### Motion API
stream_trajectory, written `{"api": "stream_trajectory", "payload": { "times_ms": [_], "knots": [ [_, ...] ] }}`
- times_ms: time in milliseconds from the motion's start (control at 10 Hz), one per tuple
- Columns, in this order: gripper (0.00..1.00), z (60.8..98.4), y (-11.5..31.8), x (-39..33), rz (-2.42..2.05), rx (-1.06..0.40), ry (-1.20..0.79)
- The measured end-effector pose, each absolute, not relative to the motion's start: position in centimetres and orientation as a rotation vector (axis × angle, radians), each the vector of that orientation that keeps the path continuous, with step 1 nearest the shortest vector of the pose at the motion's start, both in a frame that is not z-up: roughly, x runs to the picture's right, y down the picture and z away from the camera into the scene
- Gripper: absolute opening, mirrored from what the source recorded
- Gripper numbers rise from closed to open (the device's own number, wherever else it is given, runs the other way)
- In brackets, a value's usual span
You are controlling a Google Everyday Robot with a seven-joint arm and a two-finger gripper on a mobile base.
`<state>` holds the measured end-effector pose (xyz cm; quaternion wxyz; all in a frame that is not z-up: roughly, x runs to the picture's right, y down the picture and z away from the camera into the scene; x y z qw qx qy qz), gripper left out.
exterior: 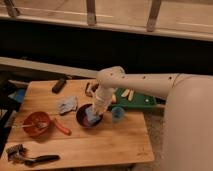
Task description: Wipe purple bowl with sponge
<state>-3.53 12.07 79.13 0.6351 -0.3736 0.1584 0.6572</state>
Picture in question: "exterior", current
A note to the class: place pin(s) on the blue grey cloth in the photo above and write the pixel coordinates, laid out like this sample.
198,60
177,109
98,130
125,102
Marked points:
68,104

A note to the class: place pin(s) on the purple bowl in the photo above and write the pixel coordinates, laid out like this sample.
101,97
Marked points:
81,116

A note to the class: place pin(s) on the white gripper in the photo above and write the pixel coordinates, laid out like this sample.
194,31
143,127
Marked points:
102,99

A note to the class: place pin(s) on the green tray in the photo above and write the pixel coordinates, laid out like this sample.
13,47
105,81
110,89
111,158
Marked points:
139,101

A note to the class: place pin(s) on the black handled brush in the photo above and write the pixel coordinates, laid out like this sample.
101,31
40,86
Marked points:
17,154

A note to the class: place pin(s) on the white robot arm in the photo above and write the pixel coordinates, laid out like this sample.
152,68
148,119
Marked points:
188,113

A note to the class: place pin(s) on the small blue cup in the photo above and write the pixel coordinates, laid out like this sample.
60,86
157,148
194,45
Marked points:
117,113

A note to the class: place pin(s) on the orange bowl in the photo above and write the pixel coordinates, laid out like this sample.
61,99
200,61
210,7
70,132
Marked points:
36,117

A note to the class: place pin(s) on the blue object at left edge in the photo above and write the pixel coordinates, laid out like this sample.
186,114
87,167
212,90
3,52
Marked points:
18,95

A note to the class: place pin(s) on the orange carrot toy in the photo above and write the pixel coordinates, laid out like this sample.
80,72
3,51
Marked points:
61,128

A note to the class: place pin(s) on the black rectangular block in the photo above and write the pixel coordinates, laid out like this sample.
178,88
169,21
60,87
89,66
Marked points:
59,85

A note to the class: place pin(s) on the metal spoon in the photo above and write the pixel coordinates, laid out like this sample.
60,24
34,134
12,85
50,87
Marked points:
40,125

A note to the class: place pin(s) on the yellow fry piece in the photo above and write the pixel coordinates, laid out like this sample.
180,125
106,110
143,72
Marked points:
129,94

